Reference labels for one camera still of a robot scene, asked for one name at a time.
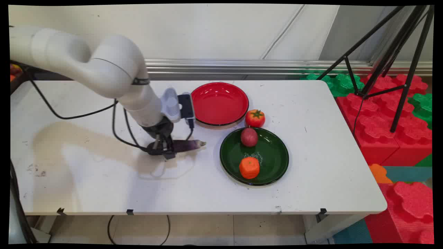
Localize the black cable on floor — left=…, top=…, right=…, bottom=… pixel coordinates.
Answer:
left=107, top=215, right=171, bottom=246

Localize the purple toy eggplant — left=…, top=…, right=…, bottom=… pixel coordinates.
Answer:
left=147, top=139, right=207, bottom=156

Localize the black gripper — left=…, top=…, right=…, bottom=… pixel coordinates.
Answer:
left=142, top=117, right=177, bottom=160

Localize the white ribbed camera mount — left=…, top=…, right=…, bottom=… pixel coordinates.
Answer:
left=161, top=87, right=182, bottom=123

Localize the black looped gripper cable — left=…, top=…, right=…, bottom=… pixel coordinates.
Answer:
left=111, top=101, right=153, bottom=153

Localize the large red foam block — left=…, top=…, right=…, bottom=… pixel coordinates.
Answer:
left=336, top=93, right=401, bottom=166

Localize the aluminium wall rail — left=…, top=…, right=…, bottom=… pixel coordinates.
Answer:
left=145, top=59, right=433, bottom=77

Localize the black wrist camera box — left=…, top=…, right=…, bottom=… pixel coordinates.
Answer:
left=178, top=92, right=196, bottom=130

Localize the green foam block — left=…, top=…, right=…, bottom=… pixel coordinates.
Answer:
left=408, top=93, right=433, bottom=130
left=300, top=72, right=365, bottom=98

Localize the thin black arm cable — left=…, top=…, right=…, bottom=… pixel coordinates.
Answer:
left=29, top=78, right=119, bottom=120

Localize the orange toy persimmon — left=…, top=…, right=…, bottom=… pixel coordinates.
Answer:
left=239, top=157, right=260, bottom=179

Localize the dark green round plate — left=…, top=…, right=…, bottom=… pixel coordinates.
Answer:
left=219, top=127, right=289, bottom=186

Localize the red toy tomato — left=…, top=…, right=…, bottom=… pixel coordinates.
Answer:
left=245, top=109, right=266, bottom=128

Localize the dark wicker basket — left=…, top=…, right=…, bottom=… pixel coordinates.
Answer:
left=9, top=62, right=32, bottom=94

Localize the dark red toy fruit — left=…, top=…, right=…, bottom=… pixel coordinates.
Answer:
left=241, top=127, right=259, bottom=147

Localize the black camera tripod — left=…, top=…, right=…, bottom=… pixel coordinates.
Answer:
left=316, top=5, right=435, bottom=133

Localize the red round plate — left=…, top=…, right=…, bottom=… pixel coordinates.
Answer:
left=191, top=82, right=250, bottom=127

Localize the white table leg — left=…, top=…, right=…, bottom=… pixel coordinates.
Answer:
left=304, top=214, right=368, bottom=245

